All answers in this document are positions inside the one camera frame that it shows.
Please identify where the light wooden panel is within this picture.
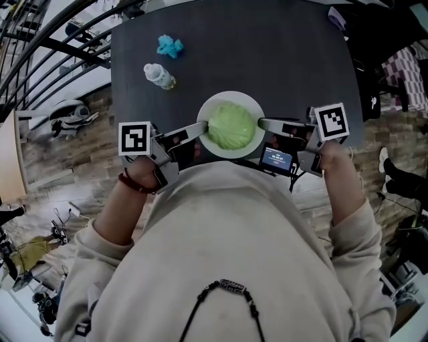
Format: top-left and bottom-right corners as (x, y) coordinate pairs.
(0, 110), (28, 201)

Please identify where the red bead bracelet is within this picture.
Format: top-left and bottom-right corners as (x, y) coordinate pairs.
(118, 168), (157, 195)

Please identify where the person's right forearm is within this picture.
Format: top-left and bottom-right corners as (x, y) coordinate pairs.
(317, 140), (368, 228)

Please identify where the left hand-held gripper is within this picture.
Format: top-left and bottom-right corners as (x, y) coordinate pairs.
(118, 121), (209, 196)

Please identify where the black jacket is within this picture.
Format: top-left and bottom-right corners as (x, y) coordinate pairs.
(347, 33), (382, 123)

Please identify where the light purple cloth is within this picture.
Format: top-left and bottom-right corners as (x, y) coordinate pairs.
(327, 6), (348, 33)

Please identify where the black metal railing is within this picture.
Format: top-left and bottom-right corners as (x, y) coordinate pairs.
(0, 0), (148, 111)

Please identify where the person's left forearm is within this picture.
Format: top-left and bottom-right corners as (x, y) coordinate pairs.
(93, 155), (160, 250)

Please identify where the blue crumpled cloth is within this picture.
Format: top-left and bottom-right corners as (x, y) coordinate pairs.
(156, 34), (185, 60)

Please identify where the dark grey table top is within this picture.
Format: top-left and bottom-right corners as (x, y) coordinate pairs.
(109, 0), (366, 171)

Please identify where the white round plate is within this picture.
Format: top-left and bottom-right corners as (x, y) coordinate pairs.
(196, 90), (267, 160)

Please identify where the white and black floor robot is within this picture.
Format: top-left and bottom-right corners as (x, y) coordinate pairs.
(49, 99), (100, 138)

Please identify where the clear plastic bottle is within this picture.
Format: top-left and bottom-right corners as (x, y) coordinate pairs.
(143, 63), (177, 90)

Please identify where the beige sweatshirt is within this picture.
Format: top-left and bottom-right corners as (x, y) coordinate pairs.
(53, 160), (397, 342)

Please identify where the black beaded necklace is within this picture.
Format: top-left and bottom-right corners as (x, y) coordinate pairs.
(179, 279), (267, 342)

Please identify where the purple checkered cloth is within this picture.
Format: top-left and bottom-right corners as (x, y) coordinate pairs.
(381, 46), (428, 111)

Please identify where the black screen device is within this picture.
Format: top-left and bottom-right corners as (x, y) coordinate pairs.
(259, 142), (297, 174)

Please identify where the green cabbage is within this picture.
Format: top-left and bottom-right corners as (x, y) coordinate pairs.
(205, 103), (257, 150)

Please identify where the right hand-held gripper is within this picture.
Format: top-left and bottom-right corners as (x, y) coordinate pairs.
(257, 102), (350, 177)

